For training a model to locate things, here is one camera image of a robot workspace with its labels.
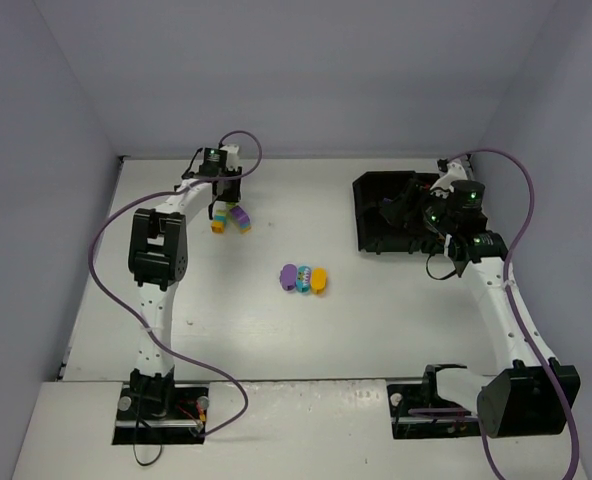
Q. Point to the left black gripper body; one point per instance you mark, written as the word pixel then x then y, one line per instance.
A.
pixel 228 195

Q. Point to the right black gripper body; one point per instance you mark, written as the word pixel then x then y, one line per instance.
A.
pixel 398 209

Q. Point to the purple oval lego block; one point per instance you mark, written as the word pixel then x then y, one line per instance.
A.
pixel 288 277

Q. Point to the orange oval lego block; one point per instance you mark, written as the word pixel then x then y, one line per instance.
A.
pixel 318 280

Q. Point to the teal oval face lego block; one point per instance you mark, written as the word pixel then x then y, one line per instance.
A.
pixel 303 279

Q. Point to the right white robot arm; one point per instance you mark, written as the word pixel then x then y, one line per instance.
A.
pixel 531 389

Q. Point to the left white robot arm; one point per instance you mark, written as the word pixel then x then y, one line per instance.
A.
pixel 158 259

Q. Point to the black compartment sorting tray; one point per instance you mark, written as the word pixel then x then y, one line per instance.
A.
pixel 458 214

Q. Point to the purple blue orange lego stack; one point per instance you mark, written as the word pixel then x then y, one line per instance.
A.
pixel 240 218

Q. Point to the green blue orange lego stack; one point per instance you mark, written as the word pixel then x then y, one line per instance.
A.
pixel 219 218

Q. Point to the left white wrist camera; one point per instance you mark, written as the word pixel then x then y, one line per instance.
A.
pixel 232 156

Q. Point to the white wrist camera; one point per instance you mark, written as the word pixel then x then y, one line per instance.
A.
pixel 456 170
pixel 232 156

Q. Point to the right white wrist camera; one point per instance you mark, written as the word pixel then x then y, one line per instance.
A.
pixel 456 170

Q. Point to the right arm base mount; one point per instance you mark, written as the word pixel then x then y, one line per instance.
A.
pixel 418 413

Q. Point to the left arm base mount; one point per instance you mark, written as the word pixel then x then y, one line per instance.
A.
pixel 182 422

